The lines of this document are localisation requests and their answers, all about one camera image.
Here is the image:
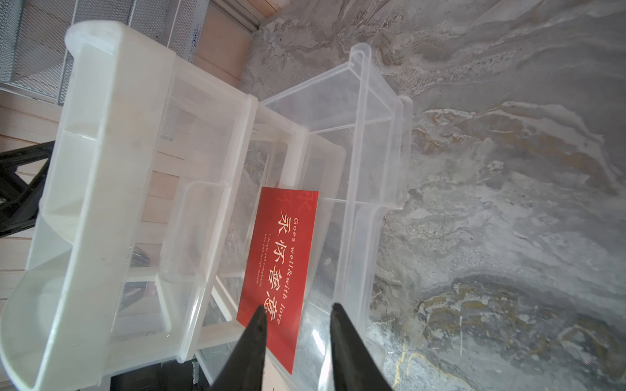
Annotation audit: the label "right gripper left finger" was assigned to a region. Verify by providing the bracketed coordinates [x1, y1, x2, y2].
[210, 306, 267, 391]

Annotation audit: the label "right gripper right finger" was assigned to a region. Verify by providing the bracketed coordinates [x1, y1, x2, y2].
[330, 303, 392, 391]

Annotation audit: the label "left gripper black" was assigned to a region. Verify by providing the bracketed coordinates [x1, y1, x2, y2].
[1, 141, 55, 238]

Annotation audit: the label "red postcard white characters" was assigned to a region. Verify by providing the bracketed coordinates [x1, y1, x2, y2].
[236, 187, 319, 374]

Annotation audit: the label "white plastic drawer organizer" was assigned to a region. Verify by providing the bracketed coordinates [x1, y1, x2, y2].
[0, 20, 314, 391]

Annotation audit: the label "clear plastic drawer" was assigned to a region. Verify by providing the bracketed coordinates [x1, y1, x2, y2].
[157, 60, 259, 363]
[195, 42, 414, 391]

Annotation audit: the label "white wire wall shelf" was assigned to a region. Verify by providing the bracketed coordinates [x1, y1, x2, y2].
[1, 1, 209, 106]

